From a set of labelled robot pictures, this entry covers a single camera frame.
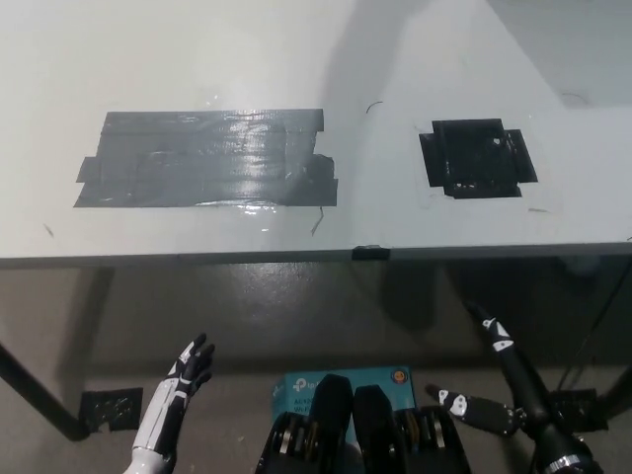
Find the teal router cardboard box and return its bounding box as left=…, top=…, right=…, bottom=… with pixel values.
left=270, top=365, right=417, bottom=445

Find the thin black cable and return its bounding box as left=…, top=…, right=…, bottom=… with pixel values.
left=558, top=266, right=632, bottom=392

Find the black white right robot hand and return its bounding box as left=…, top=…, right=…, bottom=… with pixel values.
left=424, top=300, right=593, bottom=471

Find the black metal table leg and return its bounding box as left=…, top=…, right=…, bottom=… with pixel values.
left=595, top=353, right=632, bottom=432
left=0, top=340, right=89, bottom=441

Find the large grey tape patch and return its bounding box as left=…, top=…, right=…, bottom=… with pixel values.
left=72, top=108, right=340, bottom=210

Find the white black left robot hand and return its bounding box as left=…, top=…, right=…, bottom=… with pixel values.
left=130, top=333, right=216, bottom=459

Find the black tape square mark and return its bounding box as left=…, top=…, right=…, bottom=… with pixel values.
left=418, top=118, right=539, bottom=200

